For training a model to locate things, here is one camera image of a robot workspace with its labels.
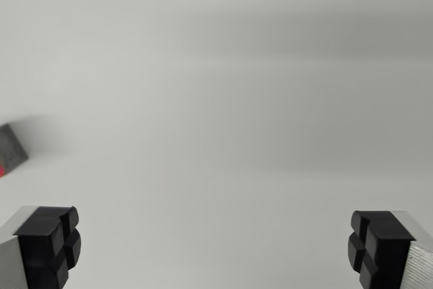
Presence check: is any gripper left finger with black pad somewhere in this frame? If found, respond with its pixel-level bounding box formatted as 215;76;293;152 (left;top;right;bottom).
0;205;83;289

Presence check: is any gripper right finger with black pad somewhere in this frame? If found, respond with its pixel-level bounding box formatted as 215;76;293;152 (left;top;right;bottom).
346;210;433;289

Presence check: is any grey soft toy cube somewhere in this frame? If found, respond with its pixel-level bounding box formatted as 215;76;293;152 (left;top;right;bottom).
0;123;29;172

